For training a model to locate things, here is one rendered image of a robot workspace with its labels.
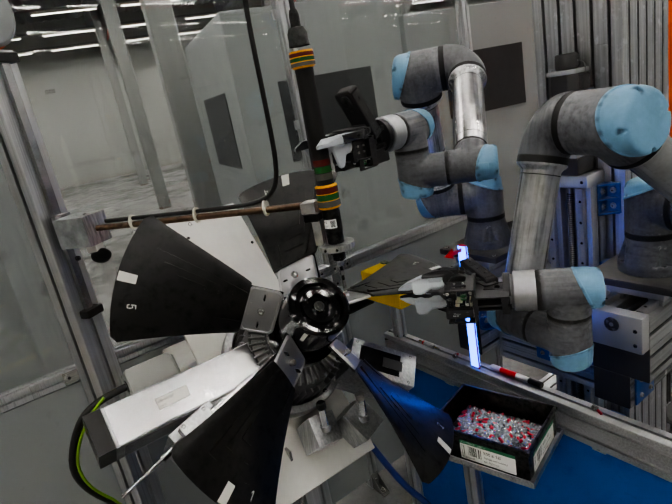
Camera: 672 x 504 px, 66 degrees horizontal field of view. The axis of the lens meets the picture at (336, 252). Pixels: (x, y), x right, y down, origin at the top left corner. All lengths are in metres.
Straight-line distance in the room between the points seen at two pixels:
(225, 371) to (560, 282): 0.63
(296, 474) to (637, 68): 1.31
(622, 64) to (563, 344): 0.81
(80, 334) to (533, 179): 1.10
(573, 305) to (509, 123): 4.47
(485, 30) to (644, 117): 4.30
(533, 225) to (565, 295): 0.17
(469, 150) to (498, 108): 4.14
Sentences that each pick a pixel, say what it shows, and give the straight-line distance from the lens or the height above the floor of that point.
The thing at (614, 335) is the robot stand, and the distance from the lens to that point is 1.38.
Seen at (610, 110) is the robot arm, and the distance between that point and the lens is 0.98.
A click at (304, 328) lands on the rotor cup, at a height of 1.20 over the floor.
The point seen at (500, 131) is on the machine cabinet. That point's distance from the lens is 5.33.
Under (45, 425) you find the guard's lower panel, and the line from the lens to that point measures 1.68.
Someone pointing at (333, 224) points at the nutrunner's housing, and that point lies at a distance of 0.98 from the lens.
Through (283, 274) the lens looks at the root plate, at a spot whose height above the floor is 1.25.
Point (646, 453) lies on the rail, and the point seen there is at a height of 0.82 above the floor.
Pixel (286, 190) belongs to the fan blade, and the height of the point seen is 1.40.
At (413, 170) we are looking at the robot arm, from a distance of 1.16.
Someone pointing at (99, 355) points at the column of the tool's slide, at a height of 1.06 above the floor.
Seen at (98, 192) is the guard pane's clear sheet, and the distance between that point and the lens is 1.56.
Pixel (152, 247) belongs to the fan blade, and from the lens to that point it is 0.97.
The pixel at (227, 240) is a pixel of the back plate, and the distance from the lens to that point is 1.31.
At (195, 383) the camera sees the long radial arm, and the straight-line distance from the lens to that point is 1.03.
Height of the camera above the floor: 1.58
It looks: 17 degrees down
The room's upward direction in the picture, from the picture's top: 11 degrees counter-clockwise
